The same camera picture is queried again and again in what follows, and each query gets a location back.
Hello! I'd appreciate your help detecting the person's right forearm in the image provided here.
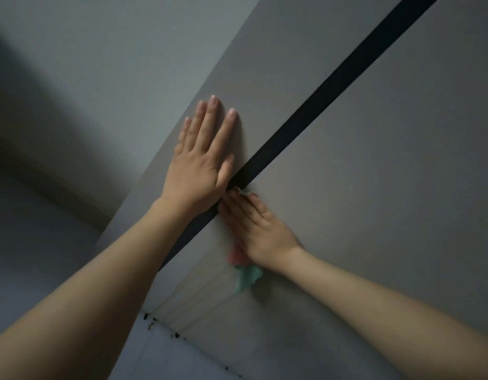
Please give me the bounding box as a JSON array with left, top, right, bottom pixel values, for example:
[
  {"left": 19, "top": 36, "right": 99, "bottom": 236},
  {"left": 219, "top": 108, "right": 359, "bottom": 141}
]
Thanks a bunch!
[{"left": 268, "top": 247, "right": 488, "bottom": 380}]

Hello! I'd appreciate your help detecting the person's left hand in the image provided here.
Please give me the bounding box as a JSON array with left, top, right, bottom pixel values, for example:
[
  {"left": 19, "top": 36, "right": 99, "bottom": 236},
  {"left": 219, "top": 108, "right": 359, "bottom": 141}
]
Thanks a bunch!
[{"left": 159, "top": 95, "right": 239, "bottom": 220}]

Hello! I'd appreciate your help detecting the narrow grey cabinet door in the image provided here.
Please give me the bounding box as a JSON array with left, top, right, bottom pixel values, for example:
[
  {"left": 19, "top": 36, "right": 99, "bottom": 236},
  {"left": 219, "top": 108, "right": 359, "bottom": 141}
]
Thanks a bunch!
[{"left": 97, "top": 0, "right": 408, "bottom": 273}]

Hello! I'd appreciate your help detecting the pink and teal cleaning cloth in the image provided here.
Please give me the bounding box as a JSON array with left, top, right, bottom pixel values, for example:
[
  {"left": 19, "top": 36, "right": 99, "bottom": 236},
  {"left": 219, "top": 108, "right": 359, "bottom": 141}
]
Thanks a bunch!
[{"left": 227, "top": 188, "right": 264, "bottom": 293}]

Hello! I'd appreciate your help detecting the wide grey cabinet door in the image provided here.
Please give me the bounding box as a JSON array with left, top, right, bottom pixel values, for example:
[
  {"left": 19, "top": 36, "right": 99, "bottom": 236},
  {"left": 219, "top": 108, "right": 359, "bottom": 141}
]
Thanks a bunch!
[{"left": 149, "top": 0, "right": 488, "bottom": 380}]

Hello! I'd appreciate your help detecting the person's right hand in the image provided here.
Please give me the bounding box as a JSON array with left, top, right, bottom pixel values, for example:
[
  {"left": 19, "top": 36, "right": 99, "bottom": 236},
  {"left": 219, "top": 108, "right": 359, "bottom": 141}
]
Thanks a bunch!
[{"left": 218, "top": 187, "right": 305, "bottom": 274}]

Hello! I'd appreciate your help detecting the person's left forearm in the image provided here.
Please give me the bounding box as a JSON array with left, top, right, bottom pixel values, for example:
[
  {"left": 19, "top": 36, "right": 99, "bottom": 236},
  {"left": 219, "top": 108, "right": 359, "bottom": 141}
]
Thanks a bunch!
[{"left": 0, "top": 198, "right": 201, "bottom": 380}]

